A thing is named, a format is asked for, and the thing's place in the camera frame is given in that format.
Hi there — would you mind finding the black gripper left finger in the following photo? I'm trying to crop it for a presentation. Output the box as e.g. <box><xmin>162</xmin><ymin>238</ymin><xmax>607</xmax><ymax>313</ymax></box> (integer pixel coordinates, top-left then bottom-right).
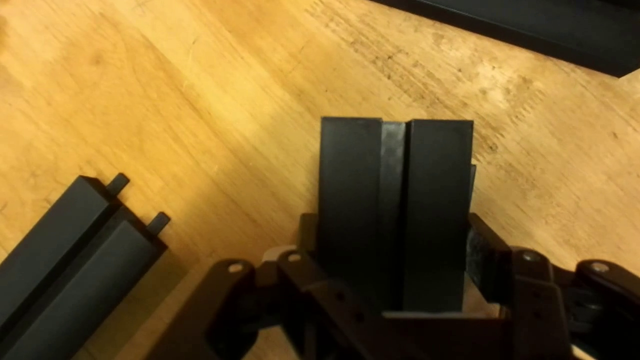
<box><xmin>142</xmin><ymin>212</ymin><xmax>385</xmax><ymax>360</ymax></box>

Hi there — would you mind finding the black grooved pad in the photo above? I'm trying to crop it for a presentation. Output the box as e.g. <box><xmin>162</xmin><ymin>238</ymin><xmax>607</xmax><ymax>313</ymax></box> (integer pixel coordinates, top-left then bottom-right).
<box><xmin>367</xmin><ymin>0</ymin><xmax>640</xmax><ymax>80</ymax></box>
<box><xmin>0</xmin><ymin>171</ymin><xmax>173</xmax><ymax>360</ymax></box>
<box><xmin>314</xmin><ymin>117</ymin><xmax>476</xmax><ymax>316</ymax></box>

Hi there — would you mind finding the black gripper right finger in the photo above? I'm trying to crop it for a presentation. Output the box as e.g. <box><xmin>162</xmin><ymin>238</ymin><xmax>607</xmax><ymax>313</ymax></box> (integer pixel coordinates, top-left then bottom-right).
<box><xmin>466</xmin><ymin>212</ymin><xmax>640</xmax><ymax>360</ymax></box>

